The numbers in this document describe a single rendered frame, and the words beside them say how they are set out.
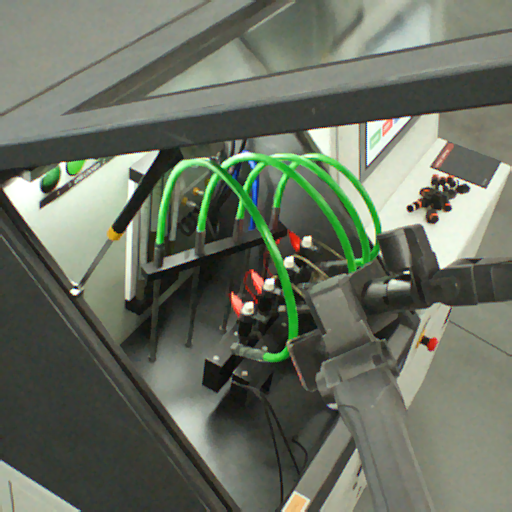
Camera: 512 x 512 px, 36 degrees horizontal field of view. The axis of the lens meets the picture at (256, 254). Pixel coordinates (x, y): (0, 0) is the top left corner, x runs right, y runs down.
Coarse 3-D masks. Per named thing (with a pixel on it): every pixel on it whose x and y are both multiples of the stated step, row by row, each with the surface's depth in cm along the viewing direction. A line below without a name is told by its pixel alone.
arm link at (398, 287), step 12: (420, 264) 117; (396, 276) 120; (408, 276) 118; (420, 276) 117; (396, 288) 118; (408, 288) 116; (420, 288) 117; (396, 300) 119; (408, 300) 117; (420, 300) 116
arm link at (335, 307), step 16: (320, 288) 91; (336, 288) 89; (352, 288) 92; (320, 304) 89; (336, 304) 89; (352, 304) 91; (320, 320) 89; (336, 320) 89; (352, 320) 88; (336, 336) 89; (352, 336) 89; (368, 336) 89; (336, 352) 89; (384, 352) 85; (320, 368) 89; (320, 384) 85
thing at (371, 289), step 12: (372, 264) 127; (348, 276) 124; (360, 276) 125; (372, 276) 126; (360, 288) 124; (372, 288) 123; (384, 288) 120; (360, 300) 124; (372, 300) 123; (384, 300) 121; (372, 312) 125; (384, 312) 123; (396, 312) 122; (372, 324) 125; (384, 324) 126
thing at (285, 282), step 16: (192, 160) 126; (208, 160) 123; (176, 176) 133; (224, 176) 120; (240, 192) 118; (256, 208) 118; (160, 224) 143; (256, 224) 117; (160, 240) 146; (272, 240) 117; (272, 256) 117; (288, 288) 117; (288, 304) 117; (288, 320) 119; (288, 336) 120; (288, 352) 122
